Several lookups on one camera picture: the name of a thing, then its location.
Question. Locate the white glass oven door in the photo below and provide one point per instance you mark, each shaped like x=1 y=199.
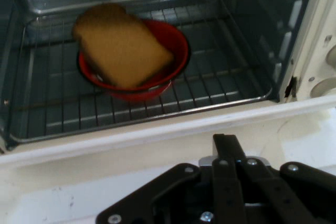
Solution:
x=157 y=145

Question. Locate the red bowl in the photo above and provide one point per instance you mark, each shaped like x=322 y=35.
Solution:
x=173 y=43

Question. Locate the white toaster oven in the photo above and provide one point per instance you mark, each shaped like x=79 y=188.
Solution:
x=262 y=3

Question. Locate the toast bread slice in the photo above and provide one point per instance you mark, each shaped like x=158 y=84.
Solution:
x=118 y=43

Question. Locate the white oven knob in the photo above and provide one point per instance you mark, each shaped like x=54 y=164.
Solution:
x=332 y=54
x=324 y=87

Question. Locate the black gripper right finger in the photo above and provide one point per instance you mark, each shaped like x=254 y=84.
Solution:
x=302 y=192

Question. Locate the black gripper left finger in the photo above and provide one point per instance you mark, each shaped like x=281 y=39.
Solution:
x=183 y=195

